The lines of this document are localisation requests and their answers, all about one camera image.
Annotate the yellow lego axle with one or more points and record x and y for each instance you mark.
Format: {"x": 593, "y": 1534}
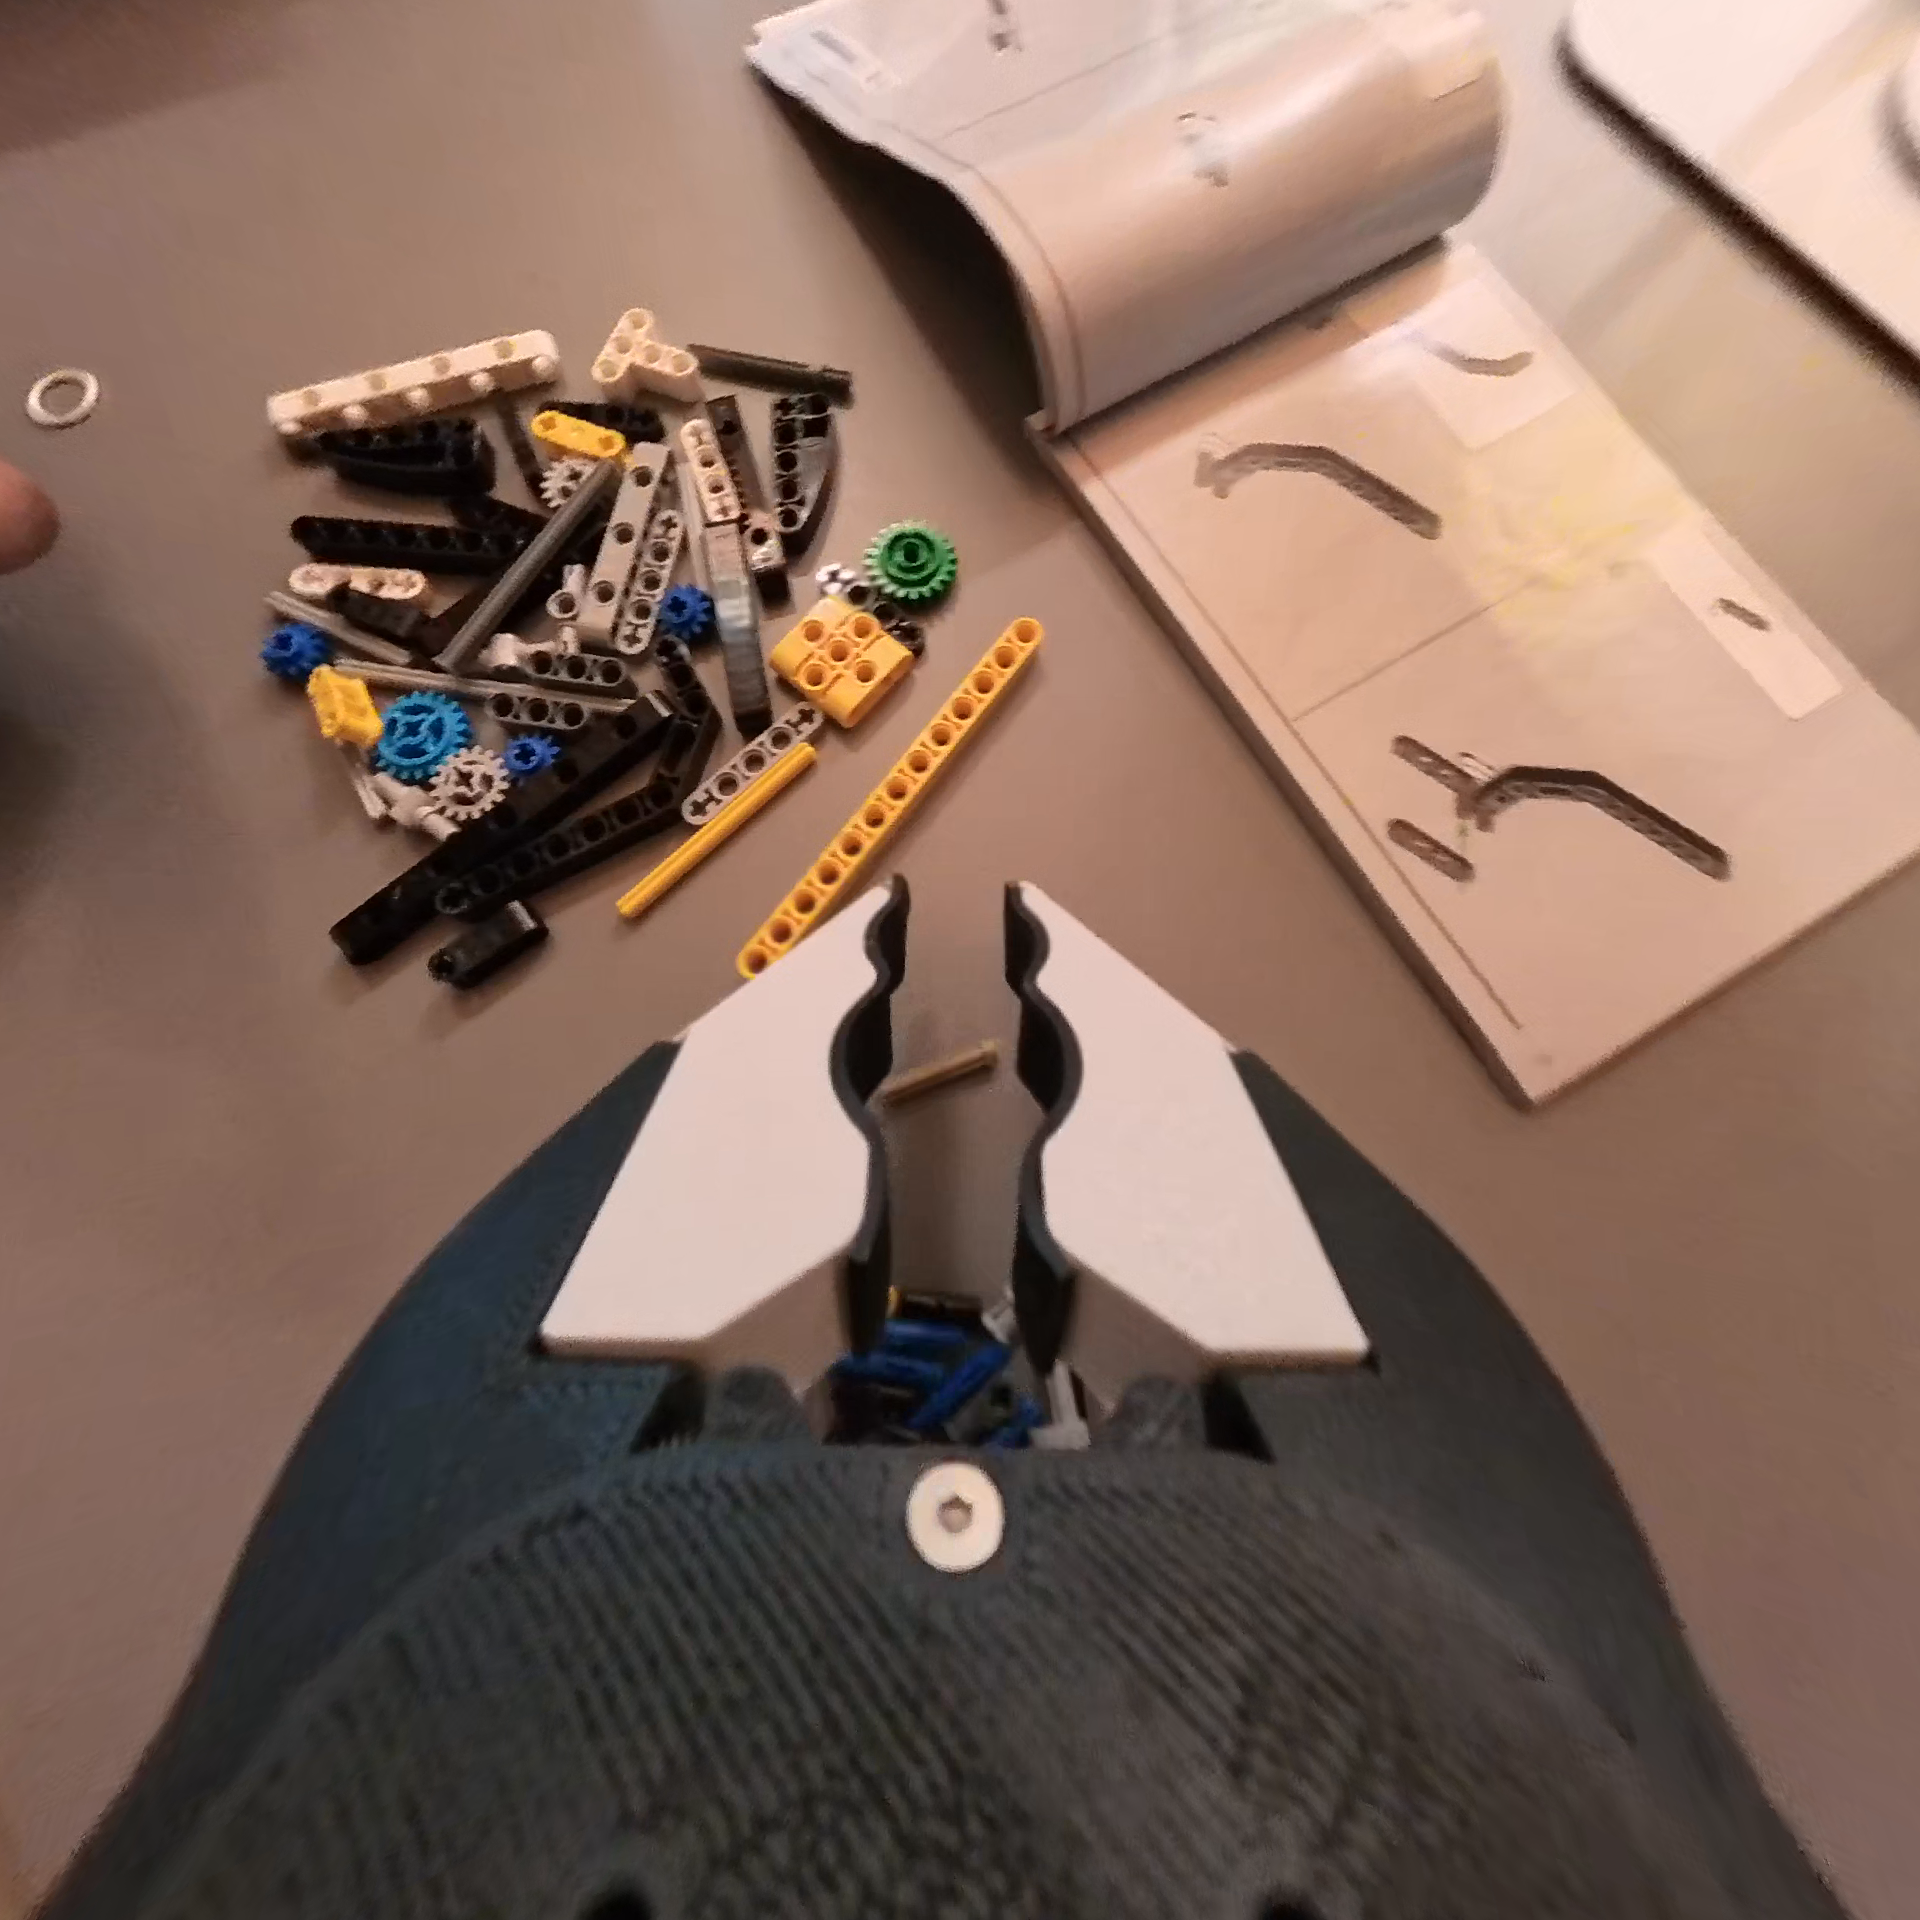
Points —
{"x": 721, "y": 827}

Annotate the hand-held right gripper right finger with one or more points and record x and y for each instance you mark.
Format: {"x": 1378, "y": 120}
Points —
{"x": 1170, "y": 1184}

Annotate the long yellow lego beam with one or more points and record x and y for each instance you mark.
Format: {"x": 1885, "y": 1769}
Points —
{"x": 902, "y": 787}

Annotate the yellow lego connector block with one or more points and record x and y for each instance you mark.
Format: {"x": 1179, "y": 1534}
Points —
{"x": 839, "y": 661}

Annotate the lego instruction booklet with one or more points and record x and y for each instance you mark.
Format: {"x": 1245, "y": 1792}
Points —
{"x": 1350, "y": 570}

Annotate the tan lego pin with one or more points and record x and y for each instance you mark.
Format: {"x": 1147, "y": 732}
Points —
{"x": 938, "y": 1075}

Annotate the green lego gear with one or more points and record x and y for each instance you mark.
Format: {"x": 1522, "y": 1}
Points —
{"x": 911, "y": 563}

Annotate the pile of mixed lego pieces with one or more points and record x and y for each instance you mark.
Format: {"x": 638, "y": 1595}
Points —
{"x": 523, "y": 856}

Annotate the person's left hand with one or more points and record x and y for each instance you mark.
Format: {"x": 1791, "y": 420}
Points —
{"x": 23, "y": 516}

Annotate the heap of blue lego pins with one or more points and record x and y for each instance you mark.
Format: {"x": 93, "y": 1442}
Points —
{"x": 915, "y": 1371}

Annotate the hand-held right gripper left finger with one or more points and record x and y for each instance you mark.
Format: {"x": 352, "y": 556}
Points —
{"x": 721, "y": 1170}

